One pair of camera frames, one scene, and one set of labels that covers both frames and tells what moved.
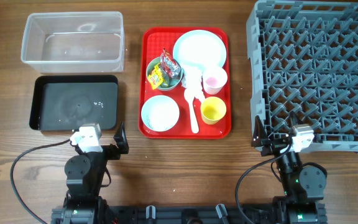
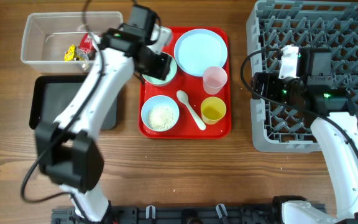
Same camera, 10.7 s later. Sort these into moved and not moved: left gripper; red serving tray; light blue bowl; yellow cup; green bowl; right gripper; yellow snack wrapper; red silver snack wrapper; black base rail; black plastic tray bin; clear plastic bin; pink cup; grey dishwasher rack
Moved: green bowl; red silver snack wrapper; left gripper; yellow snack wrapper; right gripper
Not moved: pink cup; grey dishwasher rack; yellow cup; black plastic tray bin; red serving tray; light blue bowl; clear plastic bin; black base rail
